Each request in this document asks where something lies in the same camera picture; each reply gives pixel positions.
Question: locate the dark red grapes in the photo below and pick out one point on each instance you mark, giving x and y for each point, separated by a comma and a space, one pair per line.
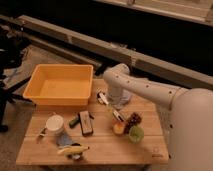
134, 119

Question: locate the orange peach fruit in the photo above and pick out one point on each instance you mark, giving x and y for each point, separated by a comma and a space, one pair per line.
118, 128

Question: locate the black rectangular eraser block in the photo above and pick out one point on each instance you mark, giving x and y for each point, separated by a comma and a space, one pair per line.
86, 125

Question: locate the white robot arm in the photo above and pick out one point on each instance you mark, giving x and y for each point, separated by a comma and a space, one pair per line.
190, 145

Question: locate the green marker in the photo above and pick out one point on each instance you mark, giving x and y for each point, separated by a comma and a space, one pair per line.
74, 122

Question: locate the small toy utensil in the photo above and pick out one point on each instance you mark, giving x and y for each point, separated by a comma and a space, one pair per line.
42, 133

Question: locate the white paper cup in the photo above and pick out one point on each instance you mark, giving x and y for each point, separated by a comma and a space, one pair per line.
55, 124

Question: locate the black tripod stand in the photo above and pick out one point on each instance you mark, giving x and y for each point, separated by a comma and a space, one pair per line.
10, 57

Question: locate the green plastic cup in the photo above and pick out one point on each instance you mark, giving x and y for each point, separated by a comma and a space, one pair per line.
136, 134

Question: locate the blue grey small object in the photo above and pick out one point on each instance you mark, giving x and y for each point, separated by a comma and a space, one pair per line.
64, 140

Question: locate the yellow banana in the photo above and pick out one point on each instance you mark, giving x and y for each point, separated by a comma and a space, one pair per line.
72, 150

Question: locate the dark round object under banana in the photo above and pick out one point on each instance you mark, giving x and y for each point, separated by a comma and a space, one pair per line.
78, 154

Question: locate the blue crumpled cloth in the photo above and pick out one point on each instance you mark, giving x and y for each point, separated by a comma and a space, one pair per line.
124, 101

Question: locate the yellow plastic bin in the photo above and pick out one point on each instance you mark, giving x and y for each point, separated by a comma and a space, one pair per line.
60, 84

